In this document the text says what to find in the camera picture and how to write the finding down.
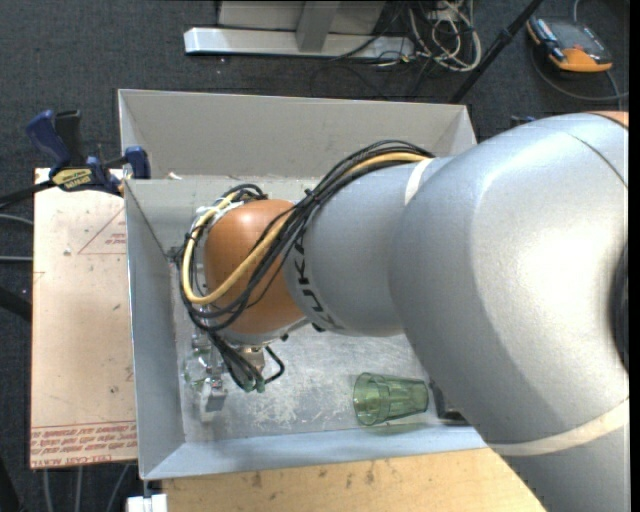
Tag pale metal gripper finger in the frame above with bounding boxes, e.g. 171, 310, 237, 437
190, 332, 215, 374
202, 376, 230, 414

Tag grey metal bin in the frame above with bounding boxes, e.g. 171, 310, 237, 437
117, 88, 490, 482

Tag brown cardboard board red print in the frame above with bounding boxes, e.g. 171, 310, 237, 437
29, 167, 139, 471

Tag green clear plastic cup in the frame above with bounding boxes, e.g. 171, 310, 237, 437
352, 371, 431, 428

